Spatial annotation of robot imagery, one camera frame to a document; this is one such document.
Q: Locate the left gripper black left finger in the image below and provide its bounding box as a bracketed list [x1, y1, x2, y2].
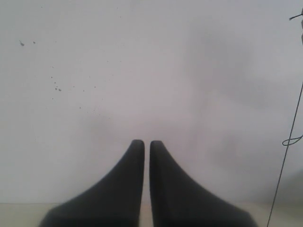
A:
[40, 140, 144, 227]

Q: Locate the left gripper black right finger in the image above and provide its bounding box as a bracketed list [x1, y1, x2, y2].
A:
[149, 140, 257, 227]

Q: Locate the black hanging string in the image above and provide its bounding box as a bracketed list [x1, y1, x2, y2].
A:
[267, 80, 303, 227]

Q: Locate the black string loop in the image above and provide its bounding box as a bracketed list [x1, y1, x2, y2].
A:
[289, 11, 303, 45]

